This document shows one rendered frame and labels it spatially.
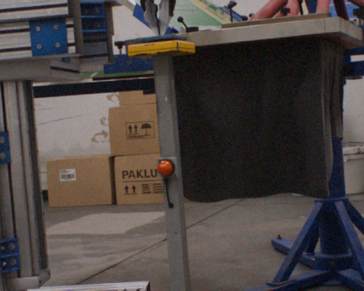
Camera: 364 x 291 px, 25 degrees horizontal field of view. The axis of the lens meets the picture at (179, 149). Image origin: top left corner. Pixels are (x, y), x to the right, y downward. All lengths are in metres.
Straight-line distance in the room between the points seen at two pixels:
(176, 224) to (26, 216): 0.46
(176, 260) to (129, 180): 4.89
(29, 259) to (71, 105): 5.41
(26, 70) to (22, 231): 0.45
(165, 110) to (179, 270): 0.40
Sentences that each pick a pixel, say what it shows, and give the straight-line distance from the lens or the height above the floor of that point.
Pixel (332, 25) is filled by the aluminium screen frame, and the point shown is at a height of 0.97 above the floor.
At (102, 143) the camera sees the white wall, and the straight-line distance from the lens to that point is 7.49.
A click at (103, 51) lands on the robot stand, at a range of 2.43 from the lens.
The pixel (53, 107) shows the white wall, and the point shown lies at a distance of 7.70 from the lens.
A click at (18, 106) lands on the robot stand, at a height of 0.83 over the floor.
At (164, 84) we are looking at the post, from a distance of 1.98.
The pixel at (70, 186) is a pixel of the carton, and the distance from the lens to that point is 7.13.
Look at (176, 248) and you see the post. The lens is 2.01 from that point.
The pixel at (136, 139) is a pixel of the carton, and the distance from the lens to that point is 6.84.
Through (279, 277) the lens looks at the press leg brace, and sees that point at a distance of 3.34.
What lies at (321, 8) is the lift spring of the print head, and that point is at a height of 1.14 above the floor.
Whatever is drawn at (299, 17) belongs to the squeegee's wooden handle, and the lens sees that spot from 2.67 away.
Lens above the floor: 0.79
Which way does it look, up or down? 3 degrees down
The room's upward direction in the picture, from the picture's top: 4 degrees counter-clockwise
